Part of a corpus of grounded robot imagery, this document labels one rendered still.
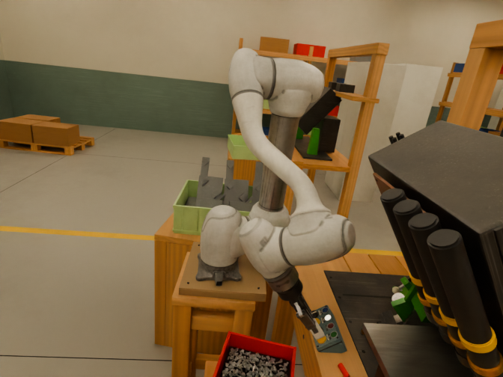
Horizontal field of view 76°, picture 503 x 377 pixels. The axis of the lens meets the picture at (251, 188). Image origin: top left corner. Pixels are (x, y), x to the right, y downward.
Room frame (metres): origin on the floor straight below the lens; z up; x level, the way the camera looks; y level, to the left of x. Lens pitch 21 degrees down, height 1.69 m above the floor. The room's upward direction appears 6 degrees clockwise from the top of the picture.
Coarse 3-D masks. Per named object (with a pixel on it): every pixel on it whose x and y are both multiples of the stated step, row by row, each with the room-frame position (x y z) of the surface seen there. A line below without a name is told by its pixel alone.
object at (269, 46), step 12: (240, 48) 7.12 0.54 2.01; (264, 48) 7.26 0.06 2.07; (276, 48) 7.26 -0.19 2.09; (300, 48) 7.30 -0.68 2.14; (312, 48) 7.26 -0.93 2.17; (324, 48) 7.35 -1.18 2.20; (312, 60) 7.22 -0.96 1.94; (324, 60) 7.25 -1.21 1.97; (336, 60) 7.32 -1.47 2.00; (360, 60) 7.41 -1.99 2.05; (264, 108) 7.23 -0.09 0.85; (336, 108) 7.38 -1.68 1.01; (240, 132) 7.22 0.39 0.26; (264, 132) 7.24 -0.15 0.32
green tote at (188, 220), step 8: (184, 184) 1.87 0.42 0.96; (192, 184) 1.95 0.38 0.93; (224, 184) 1.96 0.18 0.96; (184, 192) 1.82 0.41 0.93; (192, 192) 1.95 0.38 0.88; (176, 200) 1.61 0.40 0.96; (184, 200) 1.83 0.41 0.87; (176, 208) 1.55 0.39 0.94; (184, 208) 1.55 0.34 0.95; (192, 208) 1.55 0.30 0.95; (200, 208) 1.55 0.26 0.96; (208, 208) 1.56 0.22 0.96; (176, 216) 1.55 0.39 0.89; (184, 216) 1.55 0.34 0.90; (192, 216) 1.56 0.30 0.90; (200, 216) 1.56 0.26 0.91; (176, 224) 1.55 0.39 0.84; (184, 224) 1.55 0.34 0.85; (192, 224) 1.56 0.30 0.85; (200, 224) 1.56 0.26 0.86; (176, 232) 1.55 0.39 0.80; (184, 232) 1.55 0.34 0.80; (192, 232) 1.55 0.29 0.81; (200, 232) 1.55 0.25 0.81
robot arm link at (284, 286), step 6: (288, 270) 0.73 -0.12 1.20; (294, 270) 0.75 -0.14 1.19; (282, 276) 0.72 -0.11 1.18; (288, 276) 0.72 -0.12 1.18; (294, 276) 0.73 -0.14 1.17; (270, 282) 0.72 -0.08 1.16; (276, 282) 0.72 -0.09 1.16; (282, 282) 0.71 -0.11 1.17; (288, 282) 0.72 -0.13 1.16; (294, 282) 0.73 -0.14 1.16; (276, 288) 0.72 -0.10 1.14; (282, 288) 0.72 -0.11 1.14; (288, 288) 0.72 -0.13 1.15
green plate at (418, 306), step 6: (414, 288) 0.75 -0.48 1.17; (408, 294) 0.77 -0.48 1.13; (414, 294) 0.76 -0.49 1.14; (408, 300) 0.77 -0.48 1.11; (414, 300) 0.75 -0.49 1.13; (414, 306) 0.75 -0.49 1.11; (420, 306) 0.72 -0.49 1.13; (420, 312) 0.72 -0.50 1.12; (420, 318) 0.71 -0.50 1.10; (426, 318) 0.69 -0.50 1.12
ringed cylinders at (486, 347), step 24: (384, 192) 0.52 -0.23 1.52; (408, 216) 0.44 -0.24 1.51; (432, 216) 0.41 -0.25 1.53; (408, 240) 0.45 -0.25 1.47; (432, 240) 0.36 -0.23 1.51; (456, 240) 0.35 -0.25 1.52; (408, 264) 0.51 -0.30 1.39; (432, 264) 0.40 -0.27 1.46; (456, 264) 0.34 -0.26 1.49; (432, 288) 0.45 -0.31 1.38; (456, 288) 0.35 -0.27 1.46; (432, 312) 0.47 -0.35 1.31; (456, 312) 0.36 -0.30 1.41; (480, 312) 0.35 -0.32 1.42; (456, 336) 0.41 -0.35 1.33; (480, 336) 0.35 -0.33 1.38; (480, 360) 0.36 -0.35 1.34
